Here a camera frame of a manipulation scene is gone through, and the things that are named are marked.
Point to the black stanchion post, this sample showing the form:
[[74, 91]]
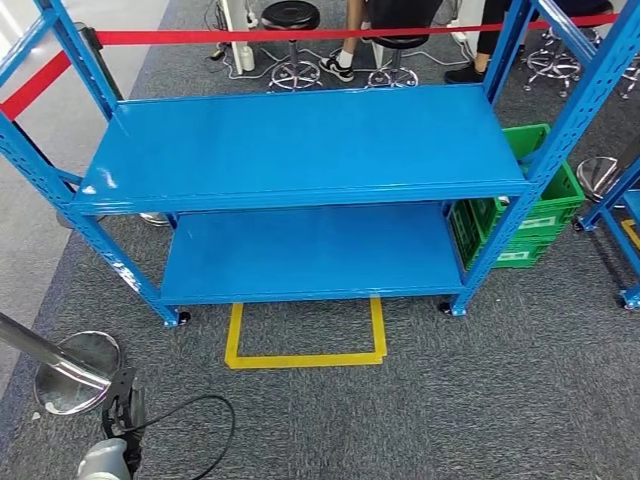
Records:
[[111, 79]]

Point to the person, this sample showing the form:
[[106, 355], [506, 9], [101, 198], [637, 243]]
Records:
[[486, 45], [354, 16]]

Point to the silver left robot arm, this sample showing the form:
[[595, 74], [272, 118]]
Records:
[[105, 460]]

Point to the chrome stanchion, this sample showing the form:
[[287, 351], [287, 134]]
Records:
[[598, 175], [75, 378]]

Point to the small white container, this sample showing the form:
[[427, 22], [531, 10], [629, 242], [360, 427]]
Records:
[[248, 58]]

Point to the white power strip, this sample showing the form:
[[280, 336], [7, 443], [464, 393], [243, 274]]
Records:
[[251, 18]]

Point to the black round stool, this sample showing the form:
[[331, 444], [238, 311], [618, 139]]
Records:
[[400, 41], [290, 13]]

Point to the red barrier belt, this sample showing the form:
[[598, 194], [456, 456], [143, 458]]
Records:
[[35, 86], [300, 34]]

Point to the white desk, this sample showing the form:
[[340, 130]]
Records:
[[235, 33], [472, 10]]

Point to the chrome base stool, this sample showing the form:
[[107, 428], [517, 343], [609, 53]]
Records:
[[631, 76], [552, 66]]

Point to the thin black stanchion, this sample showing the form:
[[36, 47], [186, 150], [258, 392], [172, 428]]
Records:
[[80, 222]]

